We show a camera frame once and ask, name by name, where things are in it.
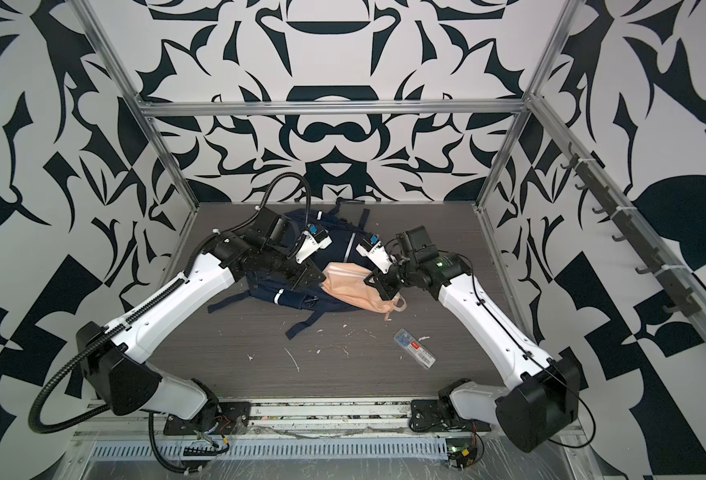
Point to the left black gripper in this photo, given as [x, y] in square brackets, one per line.
[300, 278]

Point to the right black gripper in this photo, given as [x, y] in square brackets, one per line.
[384, 282]

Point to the pink fabric pencil pouch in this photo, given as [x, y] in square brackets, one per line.
[346, 282]

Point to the navy blue student backpack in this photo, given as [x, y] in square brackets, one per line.
[305, 292]

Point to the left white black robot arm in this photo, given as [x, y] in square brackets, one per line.
[117, 359]

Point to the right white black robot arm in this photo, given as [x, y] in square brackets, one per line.
[539, 396]

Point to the clear plastic eraser case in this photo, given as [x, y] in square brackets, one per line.
[414, 348]

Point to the green circuit board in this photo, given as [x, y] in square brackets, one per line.
[461, 456]

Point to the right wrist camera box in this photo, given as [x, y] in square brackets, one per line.
[373, 248]

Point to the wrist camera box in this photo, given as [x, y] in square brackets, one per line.
[373, 248]
[314, 238]

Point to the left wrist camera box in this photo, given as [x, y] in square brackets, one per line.
[314, 238]

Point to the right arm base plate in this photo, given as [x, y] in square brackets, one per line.
[434, 415]

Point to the aluminium front rail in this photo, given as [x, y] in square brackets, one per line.
[283, 418]

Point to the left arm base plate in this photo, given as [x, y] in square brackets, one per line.
[227, 418]

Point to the white slotted cable duct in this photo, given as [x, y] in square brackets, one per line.
[313, 449]

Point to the wall hook rack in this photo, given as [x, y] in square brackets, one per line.
[635, 230]

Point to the aluminium cage frame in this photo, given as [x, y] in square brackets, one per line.
[530, 105]

